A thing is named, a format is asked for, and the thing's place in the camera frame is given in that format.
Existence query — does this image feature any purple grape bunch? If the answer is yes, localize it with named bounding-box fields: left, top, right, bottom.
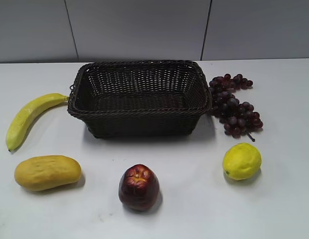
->
left=208, top=74, right=263, bottom=142

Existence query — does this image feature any black woven basket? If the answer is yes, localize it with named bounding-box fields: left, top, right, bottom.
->
left=67, top=60, right=212, bottom=138

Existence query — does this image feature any dark red apple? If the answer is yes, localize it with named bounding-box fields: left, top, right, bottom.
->
left=118, top=164, right=159, bottom=212

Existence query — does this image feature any yellow lemon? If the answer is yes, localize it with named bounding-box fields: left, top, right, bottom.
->
left=222, top=143, right=262, bottom=181

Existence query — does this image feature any orange yellow mango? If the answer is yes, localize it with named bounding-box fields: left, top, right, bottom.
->
left=14, top=155, right=82, bottom=191

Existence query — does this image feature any yellow banana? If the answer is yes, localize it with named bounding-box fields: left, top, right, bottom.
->
left=6, top=93, right=68, bottom=152

